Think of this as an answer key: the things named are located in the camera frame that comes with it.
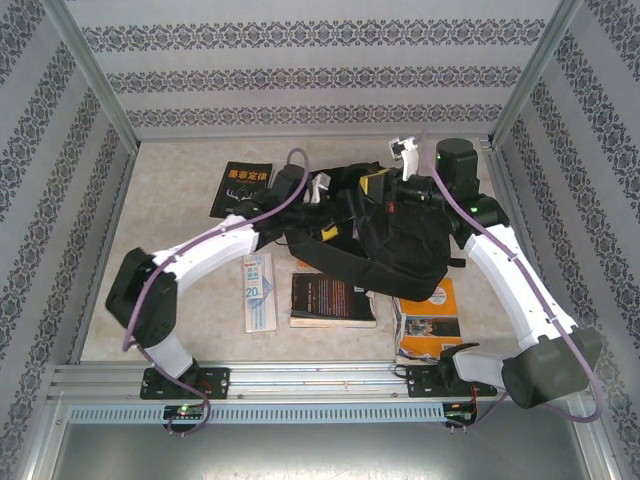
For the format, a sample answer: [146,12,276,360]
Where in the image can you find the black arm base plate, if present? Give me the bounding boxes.
[407,364,499,399]
[139,367,231,401]

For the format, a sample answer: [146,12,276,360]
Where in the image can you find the small circuit board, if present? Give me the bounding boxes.
[443,401,480,422]
[163,403,207,420]

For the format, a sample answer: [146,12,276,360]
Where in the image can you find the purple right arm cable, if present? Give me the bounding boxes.
[422,127,606,436]

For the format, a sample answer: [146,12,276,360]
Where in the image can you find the orange geography book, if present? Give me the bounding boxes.
[391,277,464,366]

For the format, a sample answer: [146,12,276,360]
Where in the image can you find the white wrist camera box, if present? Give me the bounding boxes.
[387,133,425,181]
[308,172,332,205]

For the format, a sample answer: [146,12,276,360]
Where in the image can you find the aluminium frame post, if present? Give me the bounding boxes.
[487,0,584,149]
[42,0,142,151]

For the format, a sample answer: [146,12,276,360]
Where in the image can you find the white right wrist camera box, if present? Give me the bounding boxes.
[387,133,425,181]

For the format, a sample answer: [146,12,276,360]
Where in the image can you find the black backpack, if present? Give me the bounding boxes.
[284,160,467,304]

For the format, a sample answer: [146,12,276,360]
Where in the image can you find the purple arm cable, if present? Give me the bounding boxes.
[422,127,606,436]
[122,147,309,439]

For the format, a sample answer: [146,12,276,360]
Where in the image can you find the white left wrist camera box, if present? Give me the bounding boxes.
[308,172,332,205]

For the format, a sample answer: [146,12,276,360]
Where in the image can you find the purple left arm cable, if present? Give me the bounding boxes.
[122,147,309,439]

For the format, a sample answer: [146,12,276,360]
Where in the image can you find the dark paperback book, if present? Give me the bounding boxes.
[289,272,377,330]

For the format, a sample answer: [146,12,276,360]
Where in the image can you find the grey slotted cable duct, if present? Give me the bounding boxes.
[67,403,446,425]

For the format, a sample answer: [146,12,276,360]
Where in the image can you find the black Murphy's law book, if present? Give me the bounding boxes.
[208,160,274,220]

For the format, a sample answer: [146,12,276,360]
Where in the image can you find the aluminium frame rail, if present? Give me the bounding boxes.
[479,139,581,361]
[69,144,141,364]
[137,130,494,144]

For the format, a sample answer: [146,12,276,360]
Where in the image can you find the wide aluminium mounting rail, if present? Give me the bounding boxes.
[49,362,586,401]

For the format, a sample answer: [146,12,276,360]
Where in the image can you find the grey metal panel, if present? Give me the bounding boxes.
[47,422,614,480]

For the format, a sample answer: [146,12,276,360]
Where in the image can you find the clear ruler set package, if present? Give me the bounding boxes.
[242,252,277,335]

